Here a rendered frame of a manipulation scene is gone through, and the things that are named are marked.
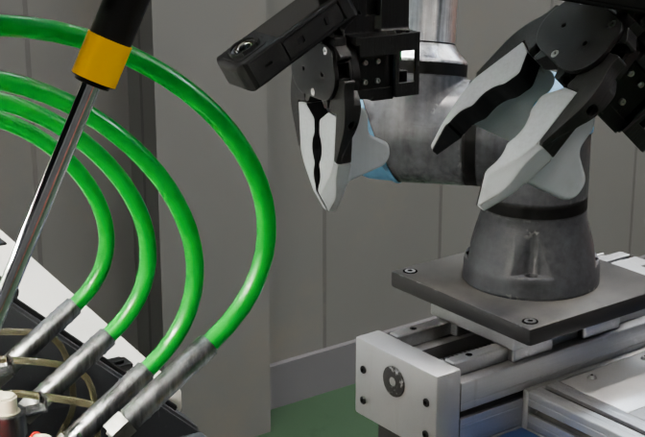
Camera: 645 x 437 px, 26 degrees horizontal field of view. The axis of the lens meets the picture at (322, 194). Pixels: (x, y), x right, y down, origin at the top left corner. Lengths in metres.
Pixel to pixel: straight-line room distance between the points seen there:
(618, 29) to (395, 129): 0.64
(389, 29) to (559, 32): 0.26
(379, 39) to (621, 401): 0.56
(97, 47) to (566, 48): 0.41
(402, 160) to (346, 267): 2.21
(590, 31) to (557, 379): 0.71
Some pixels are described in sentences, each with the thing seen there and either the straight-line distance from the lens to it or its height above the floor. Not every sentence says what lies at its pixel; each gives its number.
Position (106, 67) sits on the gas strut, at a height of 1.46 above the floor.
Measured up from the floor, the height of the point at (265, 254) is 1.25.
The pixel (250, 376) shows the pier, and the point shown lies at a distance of 3.47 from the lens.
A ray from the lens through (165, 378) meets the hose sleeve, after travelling 1.00.
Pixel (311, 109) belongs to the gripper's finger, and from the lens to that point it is 1.16.
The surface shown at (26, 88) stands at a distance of 0.99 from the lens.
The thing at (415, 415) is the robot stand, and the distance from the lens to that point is 1.47.
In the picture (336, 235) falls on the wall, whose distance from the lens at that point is 3.66.
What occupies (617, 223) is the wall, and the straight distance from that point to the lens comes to 4.43.
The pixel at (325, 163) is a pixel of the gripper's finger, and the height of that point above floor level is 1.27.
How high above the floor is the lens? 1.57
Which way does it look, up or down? 17 degrees down
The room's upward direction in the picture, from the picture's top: straight up
